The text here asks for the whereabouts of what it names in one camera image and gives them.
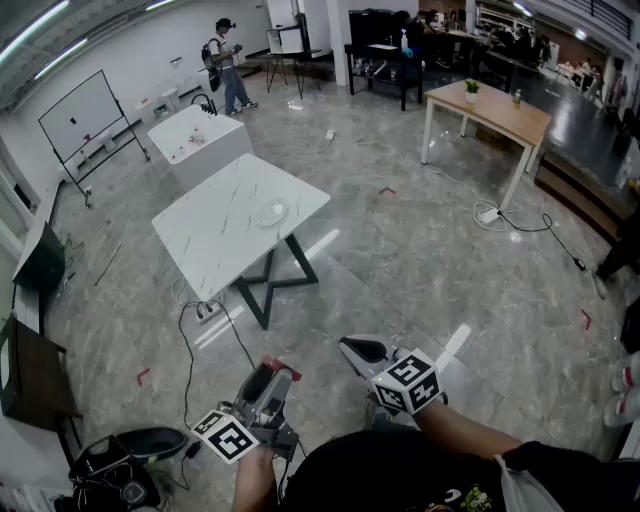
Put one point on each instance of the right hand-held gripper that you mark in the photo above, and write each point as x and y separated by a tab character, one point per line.
407	382

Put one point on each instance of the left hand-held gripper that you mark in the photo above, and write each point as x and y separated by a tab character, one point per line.
230	440

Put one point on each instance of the small red object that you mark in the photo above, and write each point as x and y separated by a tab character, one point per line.
282	367

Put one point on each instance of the clear glass plate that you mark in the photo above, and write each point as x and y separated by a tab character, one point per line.
272	212

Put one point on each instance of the person's right forearm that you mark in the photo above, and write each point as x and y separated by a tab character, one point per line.
460	430

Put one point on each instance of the person's left forearm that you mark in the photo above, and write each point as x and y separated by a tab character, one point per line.
252	485

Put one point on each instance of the grey power strip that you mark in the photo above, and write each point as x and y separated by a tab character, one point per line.
210	311

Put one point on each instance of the person's black printed shirt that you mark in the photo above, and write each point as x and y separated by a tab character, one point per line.
390	475

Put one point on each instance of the black rounded case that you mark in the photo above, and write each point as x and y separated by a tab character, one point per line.
150	441

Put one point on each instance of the white marble table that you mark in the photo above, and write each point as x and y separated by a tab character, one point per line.
235	220

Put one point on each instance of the black equipment bag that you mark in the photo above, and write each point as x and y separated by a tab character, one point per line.
112	480

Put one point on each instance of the white power strip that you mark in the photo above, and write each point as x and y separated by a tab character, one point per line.
489	215
330	134

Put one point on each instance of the white sink island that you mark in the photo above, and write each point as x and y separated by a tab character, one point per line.
205	145

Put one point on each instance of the white side desk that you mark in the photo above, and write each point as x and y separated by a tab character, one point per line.
25	470

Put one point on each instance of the black box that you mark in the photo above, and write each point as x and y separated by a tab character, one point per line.
632	325

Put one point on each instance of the wooden table with white legs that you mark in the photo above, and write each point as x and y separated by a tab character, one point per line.
492	112

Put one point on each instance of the small potted plant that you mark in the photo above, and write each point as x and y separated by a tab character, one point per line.
471	91

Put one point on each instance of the black shelf table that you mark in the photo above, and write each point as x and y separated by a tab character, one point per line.
385	70

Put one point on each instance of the black faucet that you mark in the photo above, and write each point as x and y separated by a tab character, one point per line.
204	102

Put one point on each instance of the black hairpin leg table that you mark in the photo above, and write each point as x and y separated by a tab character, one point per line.
292	65

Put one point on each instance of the white spray bottle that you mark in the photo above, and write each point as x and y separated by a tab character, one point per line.
404	40

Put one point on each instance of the whiteboard on black stand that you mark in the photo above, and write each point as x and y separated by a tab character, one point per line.
82	115

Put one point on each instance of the black cabinet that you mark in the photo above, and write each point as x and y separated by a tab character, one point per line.
380	27

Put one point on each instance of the ceiling light strip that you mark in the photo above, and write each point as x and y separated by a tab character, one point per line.
60	57
35	30

